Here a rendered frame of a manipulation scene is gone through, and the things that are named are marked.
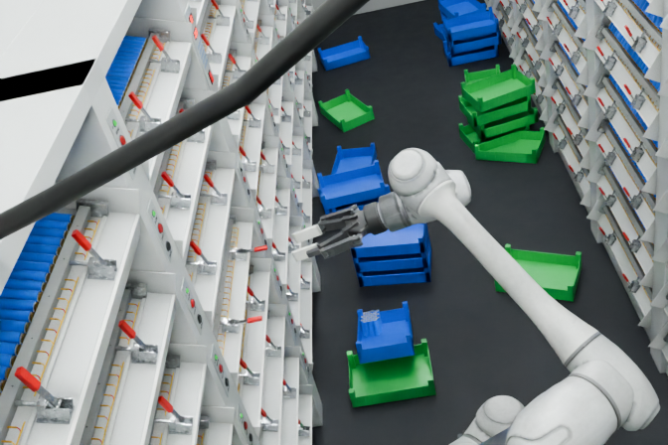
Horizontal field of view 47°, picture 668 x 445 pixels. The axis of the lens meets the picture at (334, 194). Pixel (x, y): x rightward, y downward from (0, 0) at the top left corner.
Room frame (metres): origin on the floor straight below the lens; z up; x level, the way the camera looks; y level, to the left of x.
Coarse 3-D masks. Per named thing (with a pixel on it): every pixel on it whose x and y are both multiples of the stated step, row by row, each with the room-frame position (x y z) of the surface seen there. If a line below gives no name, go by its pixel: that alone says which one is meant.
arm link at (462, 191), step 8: (456, 176) 1.43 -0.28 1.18; (464, 176) 1.43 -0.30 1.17; (456, 184) 1.41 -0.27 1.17; (464, 184) 1.41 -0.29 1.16; (456, 192) 1.40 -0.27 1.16; (464, 192) 1.40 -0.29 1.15; (464, 200) 1.40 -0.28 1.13; (408, 208) 1.41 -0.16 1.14; (408, 216) 1.41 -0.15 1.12; (416, 216) 1.40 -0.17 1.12
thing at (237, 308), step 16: (240, 208) 1.81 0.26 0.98; (240, 224) 1.80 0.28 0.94; (240, 240) 1.73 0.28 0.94; (240, 272) 1.59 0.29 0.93; (240, 288) 1.53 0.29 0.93; (240, 304) 1.47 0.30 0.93; (240, 320) 1.42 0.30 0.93; (224, 336) 1.37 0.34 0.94; (240, 336) 1.37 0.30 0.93; (224, 352) 1.32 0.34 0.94; (240, 352) 1.32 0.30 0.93
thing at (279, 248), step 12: (276, 180) 2.51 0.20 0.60; (288, 180) 2.50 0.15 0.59; (276, 192) 2.47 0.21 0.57; (288, 192) 2.48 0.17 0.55; (276, 204) 2.40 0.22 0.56; (288, 204) 2.40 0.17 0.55; (276, 216) 2.33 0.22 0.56; (288, 216) 2.33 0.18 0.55; (276, 228) 2.25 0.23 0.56; (276, 240) 2.18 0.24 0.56; (276, 252) 2.09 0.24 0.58; (276, 264) 2.06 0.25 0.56
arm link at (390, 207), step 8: (392, 192) 1.48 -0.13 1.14; (384, 200) 1.46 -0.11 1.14; (392, 200) 1.45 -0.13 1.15; (400, 200) 1.44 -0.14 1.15; (384, 208) 1.44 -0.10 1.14; (392, 208) 1.43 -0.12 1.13; (400, 208) 1.42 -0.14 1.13; (384, 216) 1.43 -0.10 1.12; (392, 216) 1.42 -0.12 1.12; (400, 216) 1.42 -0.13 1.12; (384, 224) 1.43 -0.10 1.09; (392, 224) 1.42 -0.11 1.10; (400, 224) 1.42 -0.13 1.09; (408, 224) 1.42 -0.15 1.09
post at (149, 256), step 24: (48, 72) 1.20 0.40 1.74; (72, 72) 1.18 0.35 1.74; (0, 96) 1.15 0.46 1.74; (96, 96) 1.15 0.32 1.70; (96, 120) 1.12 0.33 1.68; (120, 120) 1.20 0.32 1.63; (96, 144) 1.12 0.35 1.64; (72, 168) 1.12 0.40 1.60; (144, 192) 1.17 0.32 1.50; (144, 216) 1.13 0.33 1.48; (144, 240) 1.12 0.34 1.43; (144, 264) 1.12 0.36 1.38; (168, 264) 1.14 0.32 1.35; (192, 288) 1.20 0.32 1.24; (192, 336) 1.12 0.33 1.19; (216, 384) 1.12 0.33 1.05; (240, 432) 1.13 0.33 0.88
